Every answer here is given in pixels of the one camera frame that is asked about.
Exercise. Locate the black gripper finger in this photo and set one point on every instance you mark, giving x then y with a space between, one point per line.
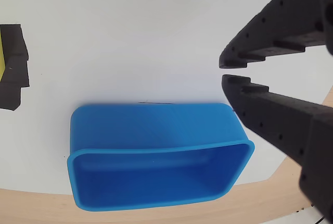
283 23
273 114

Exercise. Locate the white rectangular board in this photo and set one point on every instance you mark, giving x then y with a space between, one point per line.
130 39

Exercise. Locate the blue rectangular plastic bin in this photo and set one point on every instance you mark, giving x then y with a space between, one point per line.
156 177

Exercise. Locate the yellow cube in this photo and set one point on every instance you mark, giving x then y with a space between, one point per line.
1 57

